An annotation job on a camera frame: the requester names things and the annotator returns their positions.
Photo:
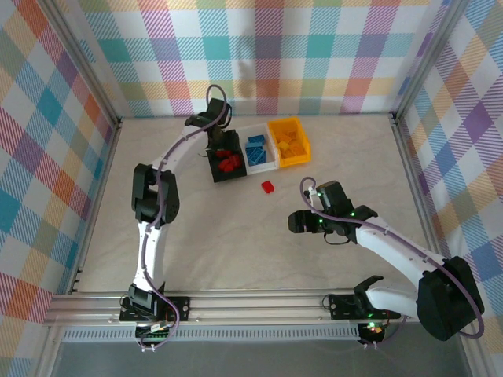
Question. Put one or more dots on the yellow plastic bin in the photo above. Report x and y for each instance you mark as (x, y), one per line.
(294, 161)

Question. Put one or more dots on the aluminium side rail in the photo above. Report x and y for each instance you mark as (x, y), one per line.
(408, 157)
(98, 204)

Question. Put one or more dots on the aluminium frame post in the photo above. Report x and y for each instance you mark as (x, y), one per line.
(83, 59)
(428, 59)

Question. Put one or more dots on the white plastic bin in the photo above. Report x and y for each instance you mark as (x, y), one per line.
(261, 168)

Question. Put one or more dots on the black plastic bin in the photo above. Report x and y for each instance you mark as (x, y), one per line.
(220, 176)

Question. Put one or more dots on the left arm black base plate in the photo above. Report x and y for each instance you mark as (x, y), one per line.
(184, 303)

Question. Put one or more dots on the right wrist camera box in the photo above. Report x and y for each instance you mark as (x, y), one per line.
(332, 194)

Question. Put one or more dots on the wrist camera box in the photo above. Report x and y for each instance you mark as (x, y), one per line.
(217, 139)
(332, 194)

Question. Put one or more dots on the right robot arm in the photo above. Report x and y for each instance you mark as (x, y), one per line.
(448, 298)

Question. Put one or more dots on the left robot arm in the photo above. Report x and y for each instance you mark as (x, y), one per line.
(151, 251)

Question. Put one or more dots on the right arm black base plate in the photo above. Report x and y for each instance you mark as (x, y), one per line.
(342, 306)

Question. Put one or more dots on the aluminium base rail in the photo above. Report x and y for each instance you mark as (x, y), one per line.
(255, 308)

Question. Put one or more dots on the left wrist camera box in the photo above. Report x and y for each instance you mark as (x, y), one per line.
(217, 139)

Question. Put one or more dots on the red lego brick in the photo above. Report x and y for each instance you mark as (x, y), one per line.
(235, 159)
(268, 186)
(226, 167)
(225, 154)

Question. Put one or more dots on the large blue lego plate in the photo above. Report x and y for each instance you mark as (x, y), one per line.
(257, 156)

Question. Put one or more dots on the blue lego brick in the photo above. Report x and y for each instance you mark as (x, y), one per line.
(256, 139)
(254, 147)

